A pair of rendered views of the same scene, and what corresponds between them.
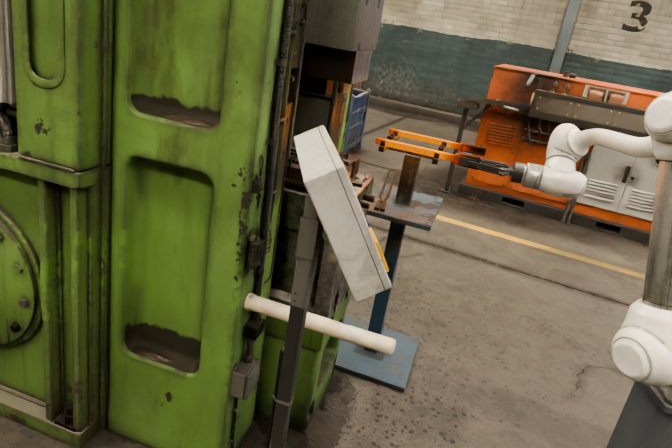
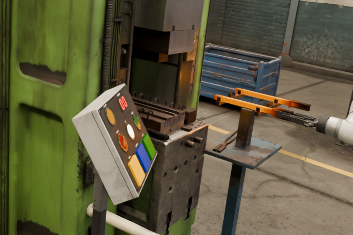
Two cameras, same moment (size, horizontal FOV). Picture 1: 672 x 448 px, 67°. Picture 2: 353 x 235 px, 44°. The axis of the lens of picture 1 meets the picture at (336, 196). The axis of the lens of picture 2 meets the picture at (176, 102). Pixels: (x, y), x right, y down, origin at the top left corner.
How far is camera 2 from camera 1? 0.55 m
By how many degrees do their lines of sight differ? 16
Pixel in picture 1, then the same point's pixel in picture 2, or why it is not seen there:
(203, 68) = (61, 45)
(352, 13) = (163, 5)
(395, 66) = (319, 37)
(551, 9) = not seen: outside the picture
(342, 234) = (99, 156)
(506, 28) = not seen: outside the picture
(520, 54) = not seen: outside the picture
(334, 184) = (90, 121)
